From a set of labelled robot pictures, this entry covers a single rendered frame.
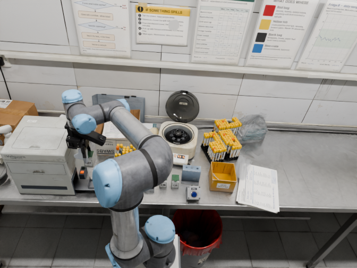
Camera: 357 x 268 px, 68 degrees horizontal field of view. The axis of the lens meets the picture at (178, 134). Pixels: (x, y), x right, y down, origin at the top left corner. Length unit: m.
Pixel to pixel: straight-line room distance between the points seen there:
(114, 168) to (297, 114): 1.59
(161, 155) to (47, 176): 0.81
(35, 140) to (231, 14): 1.16
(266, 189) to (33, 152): 1.21
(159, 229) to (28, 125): 0.83
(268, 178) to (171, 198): 0.58
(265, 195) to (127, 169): 1.03
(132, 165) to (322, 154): 1.55
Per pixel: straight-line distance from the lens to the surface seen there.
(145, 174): 0.70
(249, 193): 1.55
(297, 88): 1.93
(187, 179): 1.51
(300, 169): 1.84
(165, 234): 1.06
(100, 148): 1.63
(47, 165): 1.36
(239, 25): 1.59
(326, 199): 1.76
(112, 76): 1.73
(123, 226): 0.86
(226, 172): 1.59
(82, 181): 1.50
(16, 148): 1.39
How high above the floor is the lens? 2.06
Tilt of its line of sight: 41 degrees down
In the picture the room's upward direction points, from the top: 7 degrees clockwise
